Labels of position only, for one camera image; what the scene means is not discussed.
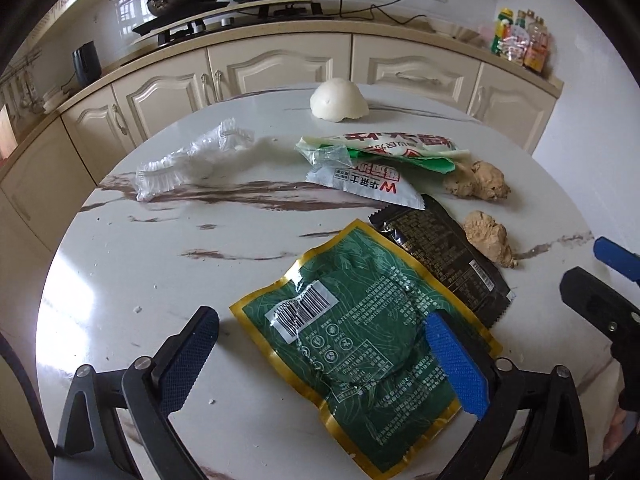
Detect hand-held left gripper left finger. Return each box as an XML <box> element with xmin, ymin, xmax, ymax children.
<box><xmin>52</xmin><ymin>306</ymin><xmax>221</xmax><ymax>480</ymax></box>

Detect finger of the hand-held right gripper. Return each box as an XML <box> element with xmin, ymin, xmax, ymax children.
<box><xmin>559</xmin><ymin>266</ymin><xmax>640</xmax><ymax>352</ymax></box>
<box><xmin>593</xmin><ymin>236</ymin><xmax>640</xmax><ymax>284</ymax></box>

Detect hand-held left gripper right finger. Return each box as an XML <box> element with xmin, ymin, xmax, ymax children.
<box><xmin>424</xmin><ymin>311</ymin><xmax>591</xmax><ymax>480</ymax></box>

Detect dark green gold-edged packet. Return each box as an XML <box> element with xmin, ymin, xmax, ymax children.
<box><xmin>229</xmin><ymin>218</ymin><xmax>503</xmax><ymax>478</ymax></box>

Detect clear plastic wrapper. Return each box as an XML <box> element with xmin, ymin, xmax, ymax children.
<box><xmin>135</xmin><ymin>117</ymin><xmax>281</xmax><ymax>202</ymax></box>

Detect black food packet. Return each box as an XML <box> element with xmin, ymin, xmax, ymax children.
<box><xmin>369</xmin><ymin>194</ymin><xmax>516</xmax><ymax>328</ymax></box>

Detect small ginger piece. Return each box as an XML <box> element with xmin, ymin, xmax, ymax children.
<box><xmin>462</xmin><ymin>210</ymin><xmax>519</xmax><ymax>268</ymax></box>

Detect large ginger piece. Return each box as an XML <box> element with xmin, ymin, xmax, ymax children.
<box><xmin>442</xmin><ymin>160</ymin><xmax>512</xmax><ymax>204</ymax></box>

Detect white sachet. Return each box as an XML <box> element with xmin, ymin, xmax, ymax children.
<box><xmin>305</xmin><ymin>162</ymin><xmax>426</xmax><ymax>211</ymax></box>

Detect orange oil bottle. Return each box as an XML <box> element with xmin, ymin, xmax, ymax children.
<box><xmin>522</xmin><ymin>17</ymin><xmax>551</xmax><ymax>72</ymax></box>

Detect red white green packet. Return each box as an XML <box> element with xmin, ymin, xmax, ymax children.
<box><xmin>294</xmin><ymin>130</ymin><xmax>471</xmax><ymax>175</ymax></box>

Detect clear shiny packet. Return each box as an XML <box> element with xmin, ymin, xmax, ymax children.
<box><xmin>502</xmin><ymin>30</ymin><xmax>531</xmax><ymax>63</ymax></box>

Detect green and yellow bottle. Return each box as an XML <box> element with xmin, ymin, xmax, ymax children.
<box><xmin>492</xmin><ymin>8</ymin><xmax>516</xmax><ymax>56</ymax></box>

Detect wooden cutting board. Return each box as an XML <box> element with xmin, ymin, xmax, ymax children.
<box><xmin>0</xmin><ymin>105</ymin><xmax>13</xmax><ymax>161</ymax></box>

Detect white steamed bun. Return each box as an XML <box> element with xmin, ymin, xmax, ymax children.
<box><xmin>309</xmin><ymin>77</ymin><xmax>371</xmax><ymax>123</ymax></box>

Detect cream kitchen cabinet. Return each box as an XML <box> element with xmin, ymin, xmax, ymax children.
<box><xmin>0</xmin><ymin>14</ymin><xmax>566</xmax><ymax>341</ymax></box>

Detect black countertop appliance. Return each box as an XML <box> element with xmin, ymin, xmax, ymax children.
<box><xmin>72</xmin><ymin>41</ymin><xmax>103</xmax><ymax>86</ymax></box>

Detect hanging kitchen utensils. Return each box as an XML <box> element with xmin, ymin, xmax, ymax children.
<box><xmin>0</xmin><ymin>55</ymin><xmax>43</xmax><ymax>111</ymax></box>

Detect gas stove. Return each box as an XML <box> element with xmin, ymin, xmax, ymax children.
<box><xmin>131</xmin><ymin>0</ymin><xmax>326</xmax><ymax>44</ymax></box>

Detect black power cable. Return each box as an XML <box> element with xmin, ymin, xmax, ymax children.
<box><xmin>312</xmin><ymin>0</ymin><xmax>426</xmax><ymax>26</ymax></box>

